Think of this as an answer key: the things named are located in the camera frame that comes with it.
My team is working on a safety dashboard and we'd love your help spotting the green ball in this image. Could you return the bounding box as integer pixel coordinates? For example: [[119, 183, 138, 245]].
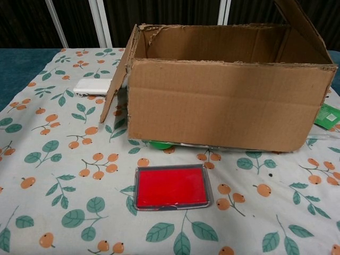
[[148, 140, 173, 151]]

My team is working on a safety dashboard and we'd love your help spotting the clear plastic tube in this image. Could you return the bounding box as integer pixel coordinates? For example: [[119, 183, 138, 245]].
[[307, 132, 337, 140]]

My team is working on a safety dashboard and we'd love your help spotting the white metal frame post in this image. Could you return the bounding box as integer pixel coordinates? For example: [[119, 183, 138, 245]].
[[217, 0, 232, 26], [89, 0, 112, 48]]

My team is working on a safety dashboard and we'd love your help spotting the thin grey frame post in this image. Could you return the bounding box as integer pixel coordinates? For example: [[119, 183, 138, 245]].
[[45, 0, 69, 48]]

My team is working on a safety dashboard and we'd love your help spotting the green plastic packet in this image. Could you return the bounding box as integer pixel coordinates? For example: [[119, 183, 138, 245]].
[[313, 103, 340, 131]]

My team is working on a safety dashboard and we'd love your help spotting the white rectangular case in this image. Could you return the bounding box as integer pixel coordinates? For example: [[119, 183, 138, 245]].
[[73, 78, 112, 97]]

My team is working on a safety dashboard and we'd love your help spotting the floral tablecloth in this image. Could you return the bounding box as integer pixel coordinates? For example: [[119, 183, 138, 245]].
[[0, 47, 340, 255]]

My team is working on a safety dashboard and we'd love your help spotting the red ink pad case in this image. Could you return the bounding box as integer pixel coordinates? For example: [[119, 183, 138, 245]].
[[134, 164, 214, 213]]

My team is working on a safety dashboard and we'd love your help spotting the brown cardboard box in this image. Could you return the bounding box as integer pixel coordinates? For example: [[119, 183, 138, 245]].
[[99, 0, 335, 155]]

